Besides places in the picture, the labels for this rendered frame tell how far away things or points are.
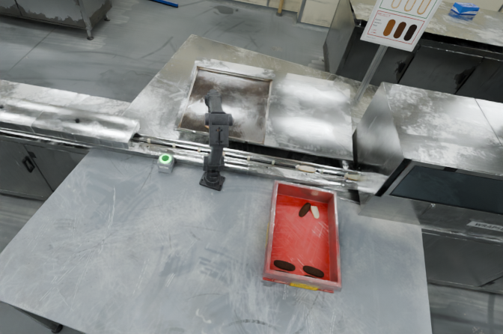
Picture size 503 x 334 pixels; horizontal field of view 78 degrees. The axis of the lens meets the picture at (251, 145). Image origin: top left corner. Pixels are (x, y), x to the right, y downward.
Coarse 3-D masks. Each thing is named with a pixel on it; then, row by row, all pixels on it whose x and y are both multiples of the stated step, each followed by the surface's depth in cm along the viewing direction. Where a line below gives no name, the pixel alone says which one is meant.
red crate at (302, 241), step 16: (288, 208) 159; (320, 208) 162; (288, 224) 154; (304, 224) 155; (320, 224) 156; (272, 240) 147; (288, 240) 148; (304, 240) 149; (320, 240) 150; (272, 256) 142; (288, 256) 143; (304, 256) 144; (320, 256) 145; (288, 272) 138; (304, 272) 139
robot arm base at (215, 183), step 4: (204, 172) 166; (204, 176) 160; (220, 176) 161; (200, 180) 162; (204, 180) 162; (208, 180) 159; (212, 180) 158; (216, 180) 159; (220, 180) 163; (224, 180) 164; (200, 184) 162; (204, 184) 161; (208, 184) 160; (212, 184) 159; (216, 184) 160; (220, 184) 162; (212, 188) 161; (216, 188) 160; (220, 188) 160
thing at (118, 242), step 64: (64, 192) 149; (128, 192) 153; (192, 192) 158; (256, 192) 163; (0, 256) 126; (64, 256) 130; (128, 256) 133; (192, 256) 137; (256, 256) 141; (384, 256) 150; (64, 320) 115; (128, 320) 118; (192, 320) 121; (256, 320) 124; (320, 320) 127; (384, 320) 131
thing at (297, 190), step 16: (272, 192) 154; (288, 192) 162; (304, 192) 160; (320, 192) 158; (336, 192) 158; (272, 208) 147; (336, 208) 152; (272, 224) 141; (336, 224) 146; (336, 240) 140; (336, 256) 136; (272, 272) 127; (336, 272) 132; (320, 288) 130; (336, 288) 128
